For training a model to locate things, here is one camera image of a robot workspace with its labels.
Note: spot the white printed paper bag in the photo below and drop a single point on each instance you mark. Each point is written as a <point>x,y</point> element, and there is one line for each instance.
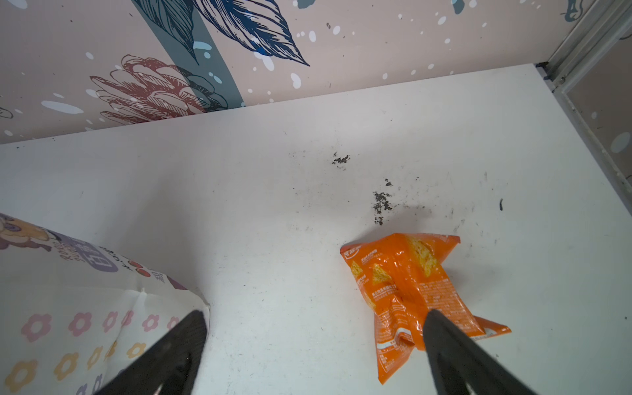
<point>74,315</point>

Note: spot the orange chips packet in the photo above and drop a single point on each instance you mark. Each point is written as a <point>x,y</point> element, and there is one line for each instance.
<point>401,279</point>

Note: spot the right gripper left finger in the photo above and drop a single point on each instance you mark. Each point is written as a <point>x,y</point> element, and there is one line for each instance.
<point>170,366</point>

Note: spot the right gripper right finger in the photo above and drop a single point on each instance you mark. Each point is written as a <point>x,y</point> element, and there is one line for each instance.
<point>460,366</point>

